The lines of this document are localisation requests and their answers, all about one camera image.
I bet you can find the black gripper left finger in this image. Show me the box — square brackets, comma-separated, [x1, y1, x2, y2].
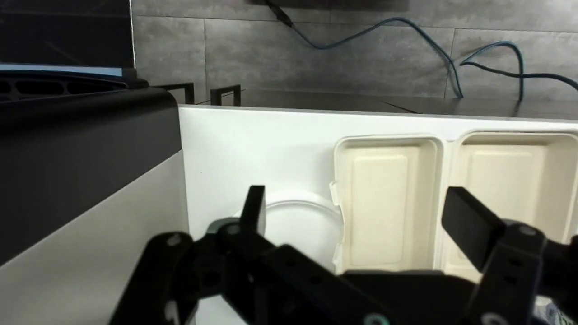
[108, 183, 395, 325]

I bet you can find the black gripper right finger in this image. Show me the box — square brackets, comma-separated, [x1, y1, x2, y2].
[440, 183, 578, 325]

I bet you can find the white clamshell takeout container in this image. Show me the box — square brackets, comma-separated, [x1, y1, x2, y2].
[328, 131, 578, 279]

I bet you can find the black flat panel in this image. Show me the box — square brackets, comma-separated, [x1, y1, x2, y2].
[0, 0, 137, 68]

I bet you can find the black metal bracket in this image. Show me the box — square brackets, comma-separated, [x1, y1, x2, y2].
[157, 81, 196, 106]
[209, 82, 242, 108]

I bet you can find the black cable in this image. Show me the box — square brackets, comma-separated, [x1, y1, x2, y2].
[458, 57, 578, 93]

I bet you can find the blue cable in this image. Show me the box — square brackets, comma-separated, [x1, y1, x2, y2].
[263, 0, 466, 100]
[456, 39, 527, 104]

